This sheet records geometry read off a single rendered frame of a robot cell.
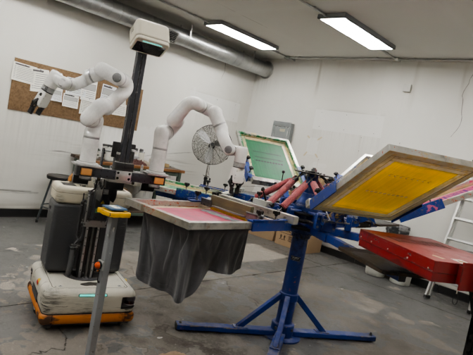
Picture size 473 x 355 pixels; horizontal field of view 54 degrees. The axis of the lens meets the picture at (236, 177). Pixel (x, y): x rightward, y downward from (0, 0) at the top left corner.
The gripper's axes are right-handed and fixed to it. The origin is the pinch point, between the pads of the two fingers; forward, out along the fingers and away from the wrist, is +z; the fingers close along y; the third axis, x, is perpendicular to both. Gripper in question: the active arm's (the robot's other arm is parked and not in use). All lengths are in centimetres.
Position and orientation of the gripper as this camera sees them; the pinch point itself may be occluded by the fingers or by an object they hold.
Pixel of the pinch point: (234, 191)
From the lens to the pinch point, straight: 293.6
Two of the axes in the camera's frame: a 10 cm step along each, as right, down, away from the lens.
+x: 7.3, 1.8, -6.6
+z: -1.9, 9.8, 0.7
